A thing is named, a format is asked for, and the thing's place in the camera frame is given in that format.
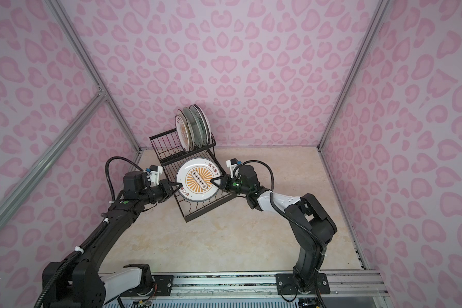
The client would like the cream floral rim plate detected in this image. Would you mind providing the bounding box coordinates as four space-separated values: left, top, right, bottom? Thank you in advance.
182 110 195 151

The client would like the black wire dish rack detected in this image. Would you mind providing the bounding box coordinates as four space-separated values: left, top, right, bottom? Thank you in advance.
150 128 236 223

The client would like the light blue flower plate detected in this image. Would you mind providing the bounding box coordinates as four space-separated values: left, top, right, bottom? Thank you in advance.
183 107 202 148

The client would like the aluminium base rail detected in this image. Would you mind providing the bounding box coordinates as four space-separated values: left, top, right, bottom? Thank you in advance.
84 269 390 308

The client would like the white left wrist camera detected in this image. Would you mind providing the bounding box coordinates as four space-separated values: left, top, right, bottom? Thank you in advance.
145 165 163 187

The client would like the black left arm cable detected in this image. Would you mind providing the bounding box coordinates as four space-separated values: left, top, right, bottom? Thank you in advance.
32 156 145 308

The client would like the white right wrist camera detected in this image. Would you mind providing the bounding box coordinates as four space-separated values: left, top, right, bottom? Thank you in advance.
226 159 238 173

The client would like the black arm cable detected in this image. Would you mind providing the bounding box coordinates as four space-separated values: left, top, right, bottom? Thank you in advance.
32 156 145 308
232 159 328 308

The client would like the dark green rim plate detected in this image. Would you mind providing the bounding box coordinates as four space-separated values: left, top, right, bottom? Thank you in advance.
194 104 213 145

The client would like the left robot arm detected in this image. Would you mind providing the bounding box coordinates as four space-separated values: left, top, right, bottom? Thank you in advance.
34 179 182 307

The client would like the orange sunburst plate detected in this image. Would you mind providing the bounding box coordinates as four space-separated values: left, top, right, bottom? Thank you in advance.
175 109 190 152
176 157 222 202

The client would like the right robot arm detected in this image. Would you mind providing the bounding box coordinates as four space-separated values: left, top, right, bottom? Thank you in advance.
210 160 337 296

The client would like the white plate quatrefoil emblem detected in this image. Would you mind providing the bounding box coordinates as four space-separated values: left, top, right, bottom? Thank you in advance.
189 105 209 147

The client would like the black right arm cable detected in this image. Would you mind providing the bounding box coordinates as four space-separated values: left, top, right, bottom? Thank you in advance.
232 159 328 308

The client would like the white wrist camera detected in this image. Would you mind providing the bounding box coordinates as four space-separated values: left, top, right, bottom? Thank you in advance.
145 165 163 187
226 159 238 173

